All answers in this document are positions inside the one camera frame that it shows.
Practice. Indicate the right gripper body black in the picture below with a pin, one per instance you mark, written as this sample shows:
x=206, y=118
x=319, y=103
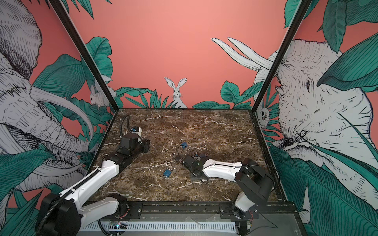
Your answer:
x=194, y=173

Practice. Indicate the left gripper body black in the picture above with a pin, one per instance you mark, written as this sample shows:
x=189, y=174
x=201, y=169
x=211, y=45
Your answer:
x=142, y=147

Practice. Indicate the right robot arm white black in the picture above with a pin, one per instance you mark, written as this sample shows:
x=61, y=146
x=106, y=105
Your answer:
x=254, y=181

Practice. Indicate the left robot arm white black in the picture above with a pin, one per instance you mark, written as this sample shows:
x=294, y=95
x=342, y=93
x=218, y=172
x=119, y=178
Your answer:
x=66, y=213

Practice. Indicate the small green circuit board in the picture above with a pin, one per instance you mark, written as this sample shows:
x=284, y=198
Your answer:
x=118, y=226

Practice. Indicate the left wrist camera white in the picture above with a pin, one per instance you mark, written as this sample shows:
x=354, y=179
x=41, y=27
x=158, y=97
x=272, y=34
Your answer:
x=137, y=130

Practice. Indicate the white slotted cable duct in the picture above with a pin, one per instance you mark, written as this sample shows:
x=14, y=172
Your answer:
x=160, y=226

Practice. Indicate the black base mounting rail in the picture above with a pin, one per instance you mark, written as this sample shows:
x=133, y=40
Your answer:
x=224, y=209

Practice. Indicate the left black corner post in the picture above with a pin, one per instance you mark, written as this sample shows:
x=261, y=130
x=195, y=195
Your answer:
x=66, y=21

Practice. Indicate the black corner post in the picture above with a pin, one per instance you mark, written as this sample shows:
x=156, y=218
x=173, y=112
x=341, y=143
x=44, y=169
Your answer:
x=297, y=19
x=66, y=21

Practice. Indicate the right black corner post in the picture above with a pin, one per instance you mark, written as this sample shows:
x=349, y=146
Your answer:
x=297, y=19

